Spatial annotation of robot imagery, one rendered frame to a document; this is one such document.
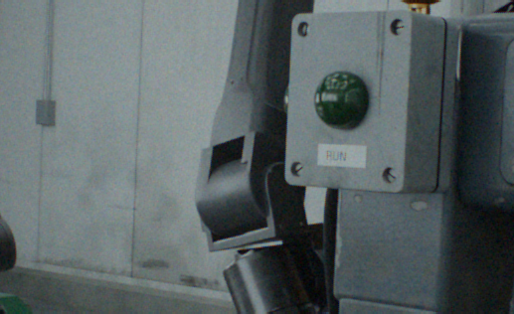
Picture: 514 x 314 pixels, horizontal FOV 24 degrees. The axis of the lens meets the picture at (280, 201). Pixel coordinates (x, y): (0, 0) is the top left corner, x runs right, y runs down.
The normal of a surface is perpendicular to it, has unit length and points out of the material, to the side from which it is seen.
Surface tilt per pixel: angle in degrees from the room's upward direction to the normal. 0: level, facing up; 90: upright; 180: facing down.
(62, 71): 90
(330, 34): 90
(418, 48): 90
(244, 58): 72
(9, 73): 90
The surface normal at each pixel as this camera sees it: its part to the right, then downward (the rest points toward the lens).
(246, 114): -0.74, -0.31
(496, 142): -0.63, 0.01
